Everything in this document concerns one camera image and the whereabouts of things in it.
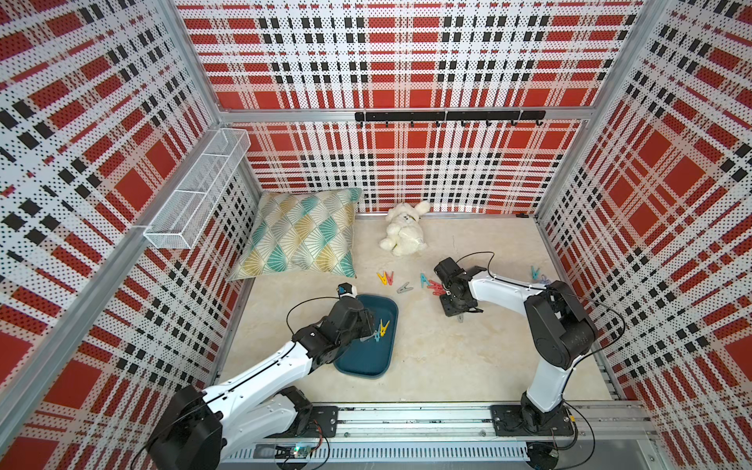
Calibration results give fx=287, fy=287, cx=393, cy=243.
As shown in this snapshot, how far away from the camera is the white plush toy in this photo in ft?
3.41

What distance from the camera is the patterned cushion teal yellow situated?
941mm

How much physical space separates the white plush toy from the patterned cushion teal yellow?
144 mm
